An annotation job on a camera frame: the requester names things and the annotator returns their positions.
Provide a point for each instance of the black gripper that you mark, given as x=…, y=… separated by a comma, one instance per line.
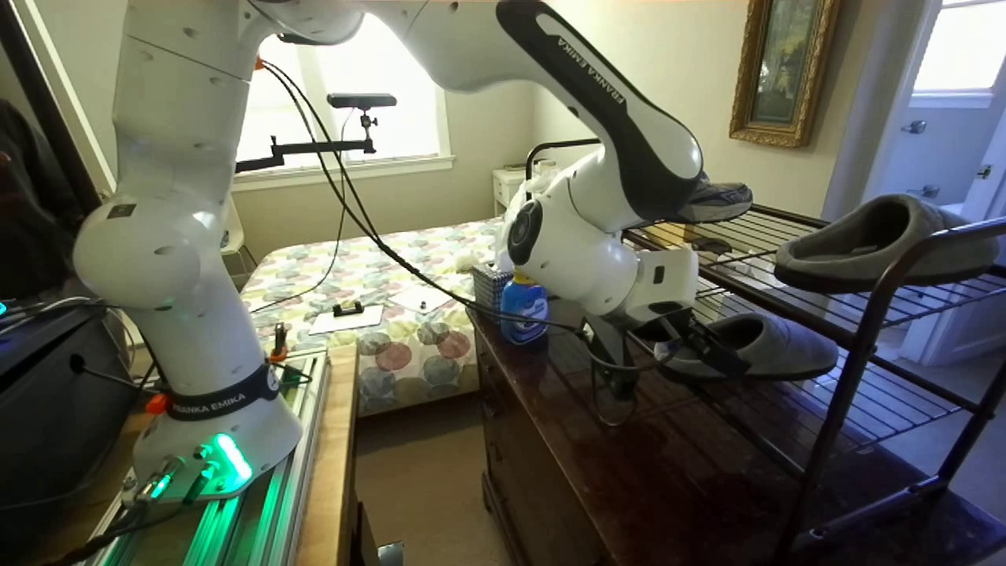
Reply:
x=672, y=322

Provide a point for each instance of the grey slipper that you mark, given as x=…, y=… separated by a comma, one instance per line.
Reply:
x=883, y=245
x=787, y=351

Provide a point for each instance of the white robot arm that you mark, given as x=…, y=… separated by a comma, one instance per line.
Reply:
x=176, y=261

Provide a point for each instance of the dark metal shoe rack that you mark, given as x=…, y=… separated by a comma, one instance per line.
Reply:
x=839, y=303

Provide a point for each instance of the grey blue sneaker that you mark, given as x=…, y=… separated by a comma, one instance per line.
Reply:
x=729, y=200

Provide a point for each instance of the dark wooden dresser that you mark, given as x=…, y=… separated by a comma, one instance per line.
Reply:
x=631, y=473

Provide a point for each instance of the blue spray bottle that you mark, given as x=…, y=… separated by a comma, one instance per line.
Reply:
x=524, y=308

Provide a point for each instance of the dark box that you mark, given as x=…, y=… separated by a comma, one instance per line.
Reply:
x=486, y=288

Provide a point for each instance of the gold framed picture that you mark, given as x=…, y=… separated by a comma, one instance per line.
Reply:
x=787, y=68

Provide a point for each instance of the white cabinet with knobs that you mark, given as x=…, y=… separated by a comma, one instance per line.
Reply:
x=946, y=147

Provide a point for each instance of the bed with floral bedspread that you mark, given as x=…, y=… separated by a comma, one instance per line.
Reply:
x=388, y=285

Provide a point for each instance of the white paper sheet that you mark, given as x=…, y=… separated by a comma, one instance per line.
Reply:
x=367, y=322

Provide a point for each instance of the bright window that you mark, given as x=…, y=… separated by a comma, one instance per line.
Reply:
x=399, y=113
x=959, y=49

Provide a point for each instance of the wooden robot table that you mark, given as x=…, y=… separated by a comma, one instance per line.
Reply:
x=327, y=461

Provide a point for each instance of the black controller box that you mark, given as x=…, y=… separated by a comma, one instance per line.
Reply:
x=51, y=418

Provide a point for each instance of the black camera on boom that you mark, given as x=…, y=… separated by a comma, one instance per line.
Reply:
x=364, y=103

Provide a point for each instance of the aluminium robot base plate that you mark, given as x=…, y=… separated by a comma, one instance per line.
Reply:
x=261, y=514

